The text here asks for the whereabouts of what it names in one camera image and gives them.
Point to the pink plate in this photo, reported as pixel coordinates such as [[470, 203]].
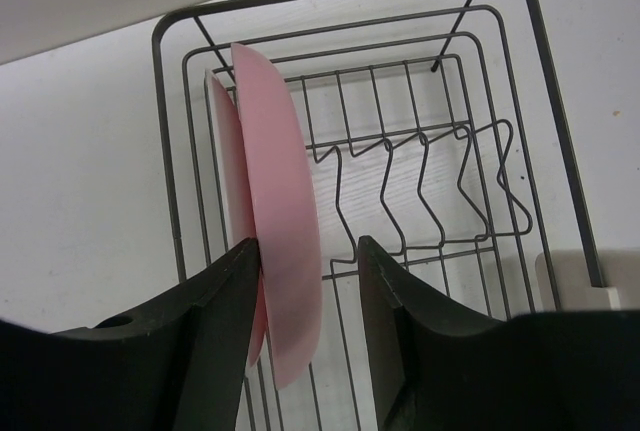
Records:
[[285, 213]]

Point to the wire dish rack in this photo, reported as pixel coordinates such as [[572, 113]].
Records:
[[437, 126]]

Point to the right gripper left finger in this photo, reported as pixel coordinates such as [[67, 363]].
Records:
[[175, 362]]

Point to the white patterned plate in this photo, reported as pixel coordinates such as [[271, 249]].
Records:
[[230, 161]]

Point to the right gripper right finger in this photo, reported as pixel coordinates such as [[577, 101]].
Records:
[[436, 364]]

